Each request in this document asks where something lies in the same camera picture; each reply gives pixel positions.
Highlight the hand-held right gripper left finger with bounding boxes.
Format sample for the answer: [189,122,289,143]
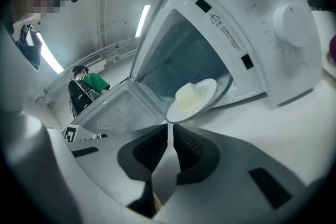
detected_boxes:
[68,123,169,219]

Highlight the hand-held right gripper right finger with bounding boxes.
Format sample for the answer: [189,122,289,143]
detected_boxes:
[154,123,321,224]

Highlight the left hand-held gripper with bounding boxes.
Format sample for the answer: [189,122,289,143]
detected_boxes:
[61,124,109,144]

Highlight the pale yellow food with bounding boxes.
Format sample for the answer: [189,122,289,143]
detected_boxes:
[175,82,208,113]

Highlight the white round plate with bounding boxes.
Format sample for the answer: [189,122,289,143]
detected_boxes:
[321,51,336,80]
[166,78,218,124]

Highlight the white microwave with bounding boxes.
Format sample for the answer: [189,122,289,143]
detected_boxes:
[70,0,323,137]

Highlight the black pod backpack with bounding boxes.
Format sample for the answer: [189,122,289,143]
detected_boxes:
[67,80,102,119]

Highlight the ceiling air vent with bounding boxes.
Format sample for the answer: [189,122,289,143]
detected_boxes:
[78,52,108,72]

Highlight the ceiling light strip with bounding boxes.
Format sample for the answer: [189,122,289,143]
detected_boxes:
[36,32,65,74]
[134,4,151,38]

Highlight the purple eggplant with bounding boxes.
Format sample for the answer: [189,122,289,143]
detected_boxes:
[328,35,336,61]

